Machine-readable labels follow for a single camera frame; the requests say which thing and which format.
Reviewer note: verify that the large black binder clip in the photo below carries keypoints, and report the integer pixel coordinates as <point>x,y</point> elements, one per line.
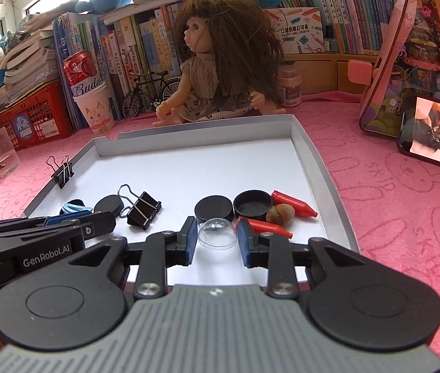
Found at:
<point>144,209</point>

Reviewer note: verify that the white cat print paper cup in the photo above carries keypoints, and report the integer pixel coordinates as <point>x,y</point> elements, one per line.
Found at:
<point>95,112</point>

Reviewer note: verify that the wooden drawer box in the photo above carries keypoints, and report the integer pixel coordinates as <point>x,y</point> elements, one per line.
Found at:
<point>328,74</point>

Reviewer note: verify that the red drink can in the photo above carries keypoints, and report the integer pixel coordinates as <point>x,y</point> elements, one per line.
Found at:
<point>80,70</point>

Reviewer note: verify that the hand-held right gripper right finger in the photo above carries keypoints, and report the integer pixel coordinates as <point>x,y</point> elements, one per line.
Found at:
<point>247,243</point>

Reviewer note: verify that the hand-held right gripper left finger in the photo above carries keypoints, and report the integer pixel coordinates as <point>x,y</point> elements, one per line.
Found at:
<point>189,241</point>

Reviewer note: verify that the small black binder clip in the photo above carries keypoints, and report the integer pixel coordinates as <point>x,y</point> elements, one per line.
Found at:
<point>63,176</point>

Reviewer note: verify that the brown-haired doll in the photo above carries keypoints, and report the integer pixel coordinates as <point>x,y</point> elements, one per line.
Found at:
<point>204,74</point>

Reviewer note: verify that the clear glass cup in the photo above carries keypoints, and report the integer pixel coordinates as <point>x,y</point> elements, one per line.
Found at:
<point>4,155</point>

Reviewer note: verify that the red plastic basket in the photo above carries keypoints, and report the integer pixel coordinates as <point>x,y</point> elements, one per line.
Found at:
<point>37,116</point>

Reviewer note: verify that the row of upright books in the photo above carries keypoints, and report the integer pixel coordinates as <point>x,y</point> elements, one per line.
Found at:
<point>150,42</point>

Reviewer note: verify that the black smartphone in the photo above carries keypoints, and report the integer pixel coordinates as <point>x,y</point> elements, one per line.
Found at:
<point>433,132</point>

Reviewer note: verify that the blue shark-shaped clip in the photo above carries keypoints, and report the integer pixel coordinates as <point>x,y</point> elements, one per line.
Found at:
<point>76,209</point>

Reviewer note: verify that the clear plastic dome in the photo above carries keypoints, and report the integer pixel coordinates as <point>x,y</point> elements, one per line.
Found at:
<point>218,237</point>

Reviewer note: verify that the white cardboard box tray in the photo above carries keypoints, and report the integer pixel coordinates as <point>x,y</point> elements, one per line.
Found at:
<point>204,163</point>

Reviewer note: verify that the black model bicycle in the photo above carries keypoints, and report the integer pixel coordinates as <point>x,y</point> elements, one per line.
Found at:
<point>130,105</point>

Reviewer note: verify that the printed cardboard box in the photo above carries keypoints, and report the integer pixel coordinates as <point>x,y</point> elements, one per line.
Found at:
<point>297,31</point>

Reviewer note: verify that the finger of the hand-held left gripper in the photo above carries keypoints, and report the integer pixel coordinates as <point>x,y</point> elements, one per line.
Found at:
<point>101,223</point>
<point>58,220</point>

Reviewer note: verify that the small white jar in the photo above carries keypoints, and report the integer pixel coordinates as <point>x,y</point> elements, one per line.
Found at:
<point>289,89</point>

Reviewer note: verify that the black round cap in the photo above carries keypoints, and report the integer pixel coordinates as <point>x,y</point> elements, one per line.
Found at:
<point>78,201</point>
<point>109,204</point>
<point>253,208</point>
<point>214,208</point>

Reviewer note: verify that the stack of lying books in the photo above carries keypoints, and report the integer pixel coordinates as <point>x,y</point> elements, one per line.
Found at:
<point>29,58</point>

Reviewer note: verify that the pink house-shaped case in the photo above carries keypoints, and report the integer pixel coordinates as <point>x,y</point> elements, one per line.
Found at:
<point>410,46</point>

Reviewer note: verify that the pink rabbit print towel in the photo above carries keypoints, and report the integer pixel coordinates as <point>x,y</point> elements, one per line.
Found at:
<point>398,221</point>

